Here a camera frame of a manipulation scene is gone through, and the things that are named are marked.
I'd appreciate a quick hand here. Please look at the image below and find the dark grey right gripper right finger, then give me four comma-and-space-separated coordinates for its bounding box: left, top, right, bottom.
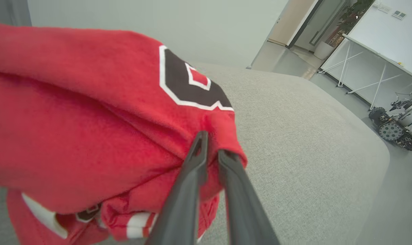
218, 149, 281, 245

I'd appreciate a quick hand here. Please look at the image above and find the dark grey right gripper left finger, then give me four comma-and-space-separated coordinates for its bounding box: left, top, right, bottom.
145, 131, 209, 245

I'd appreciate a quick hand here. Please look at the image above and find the red and white cloth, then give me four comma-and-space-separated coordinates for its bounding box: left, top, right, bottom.
0, 22, 248, 245

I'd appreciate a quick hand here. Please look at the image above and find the small black wheeled robot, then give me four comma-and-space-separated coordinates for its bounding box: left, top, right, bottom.
368, 89, 412, 151

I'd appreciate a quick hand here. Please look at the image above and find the white plant pot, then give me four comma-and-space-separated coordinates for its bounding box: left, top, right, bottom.
313, 41, 335, 60

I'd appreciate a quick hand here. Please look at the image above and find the dark framed door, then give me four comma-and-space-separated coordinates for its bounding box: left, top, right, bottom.
287, 0, 349, 52

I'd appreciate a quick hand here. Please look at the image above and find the white table with crossed legs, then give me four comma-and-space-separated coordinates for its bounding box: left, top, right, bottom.
318, 0, 412, 110

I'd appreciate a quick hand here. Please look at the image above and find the green potted plant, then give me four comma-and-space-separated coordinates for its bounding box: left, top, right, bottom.
337, 0, 375, 34

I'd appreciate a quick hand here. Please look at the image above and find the grey metal partition frame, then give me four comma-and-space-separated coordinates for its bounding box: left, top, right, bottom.
0, 0, 32, 27

